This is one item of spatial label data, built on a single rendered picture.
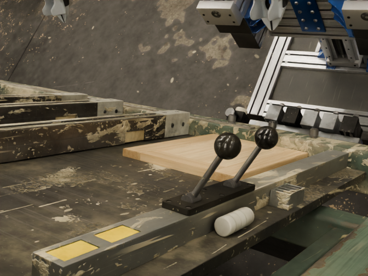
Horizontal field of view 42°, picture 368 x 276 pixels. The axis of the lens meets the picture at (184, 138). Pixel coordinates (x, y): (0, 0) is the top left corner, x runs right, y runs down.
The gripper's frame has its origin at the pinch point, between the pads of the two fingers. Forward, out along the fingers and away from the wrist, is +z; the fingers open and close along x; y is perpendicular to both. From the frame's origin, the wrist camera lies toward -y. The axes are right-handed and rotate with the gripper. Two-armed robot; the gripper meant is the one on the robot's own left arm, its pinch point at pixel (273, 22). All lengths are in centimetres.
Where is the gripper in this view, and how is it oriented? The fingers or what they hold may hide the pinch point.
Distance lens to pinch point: 100.9
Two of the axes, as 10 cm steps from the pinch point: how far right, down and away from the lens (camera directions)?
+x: 8.1, 1.8, -5.7
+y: -5.5, 5.6, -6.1
